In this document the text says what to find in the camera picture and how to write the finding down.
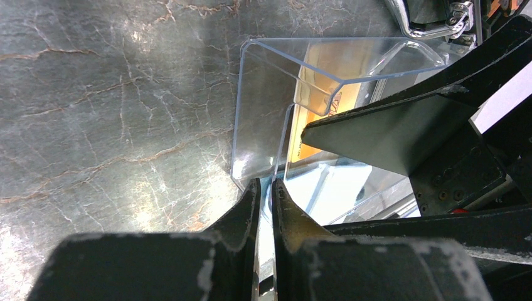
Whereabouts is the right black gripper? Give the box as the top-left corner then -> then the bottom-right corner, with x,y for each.
301,15 -> 531,265

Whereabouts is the clear plastic card box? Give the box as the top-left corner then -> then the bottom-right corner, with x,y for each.
230,38 -> 452,225

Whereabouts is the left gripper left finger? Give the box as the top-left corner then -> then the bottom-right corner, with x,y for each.
28,178 -> 261,300

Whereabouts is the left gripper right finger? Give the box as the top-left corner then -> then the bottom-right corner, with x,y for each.
271,179 -> 491,300

